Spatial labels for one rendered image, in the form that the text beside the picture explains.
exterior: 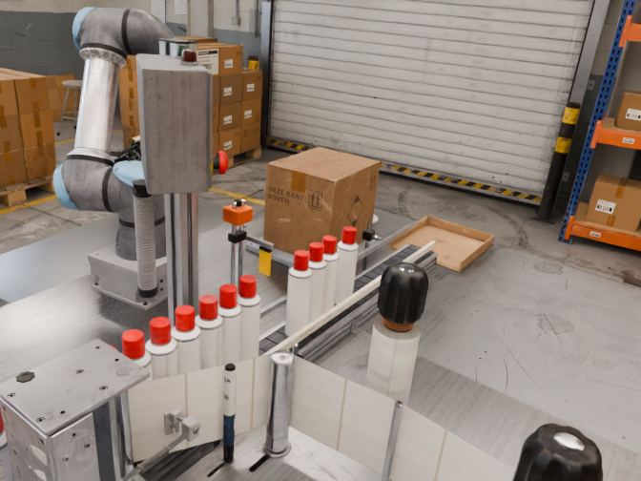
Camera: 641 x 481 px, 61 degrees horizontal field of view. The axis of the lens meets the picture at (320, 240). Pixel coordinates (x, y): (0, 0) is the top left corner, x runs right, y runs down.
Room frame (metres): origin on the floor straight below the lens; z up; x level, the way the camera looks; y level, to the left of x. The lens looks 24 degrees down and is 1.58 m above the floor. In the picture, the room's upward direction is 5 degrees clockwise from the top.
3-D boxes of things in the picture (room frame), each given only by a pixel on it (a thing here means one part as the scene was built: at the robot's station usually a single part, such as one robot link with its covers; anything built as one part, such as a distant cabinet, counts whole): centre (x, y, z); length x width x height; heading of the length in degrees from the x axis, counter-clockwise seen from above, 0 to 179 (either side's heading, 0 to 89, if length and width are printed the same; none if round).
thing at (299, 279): (1.06, 0.04, 0.98); 0.05 x 0.05 x 0.20
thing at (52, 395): (0.52, 0.28, 1.14); 0.14 x 0.11 x 0.01; 147
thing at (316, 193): (1.67, 0.01, 0.99); 0.30 x 0.24 x 0.27; 151
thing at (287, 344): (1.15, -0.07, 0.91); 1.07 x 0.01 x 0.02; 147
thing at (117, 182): (1.32, 0.48, 1.10); 0.13 x 0.12 x 0.14; 88
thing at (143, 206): (0.85, 0.30, 1.18); 0.04 x 0.04 x 0.21
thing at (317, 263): (1.11, 0.01, 0.98); 0.05 x 0.05 x 0.20
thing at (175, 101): (0.88, 0.26, 1.38); 0.17 x 0.10 x 0.19; 22
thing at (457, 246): (1.76, -0.42, 0.85); 0.30 x 0.26 x 0.04; 147
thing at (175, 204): (0.97, 0.27, 1.16); 0.04 x 0.04 x 0.67; 57
